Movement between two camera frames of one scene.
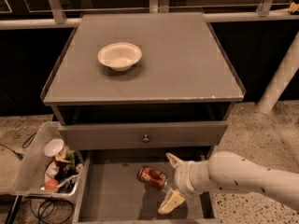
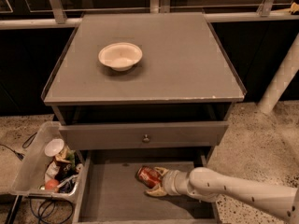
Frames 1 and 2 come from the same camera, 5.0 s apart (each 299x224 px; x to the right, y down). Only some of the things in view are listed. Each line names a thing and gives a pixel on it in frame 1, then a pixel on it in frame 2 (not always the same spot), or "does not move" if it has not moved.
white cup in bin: x=53 y=147 does not move
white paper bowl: x=121 y=56 does not move
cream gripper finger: x=172 y=201 → x=157 y=191
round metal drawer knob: x=146 y=139 does not move
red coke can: x=152 y=176 does not move
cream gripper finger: x=174 y=161 → x=162 y=171
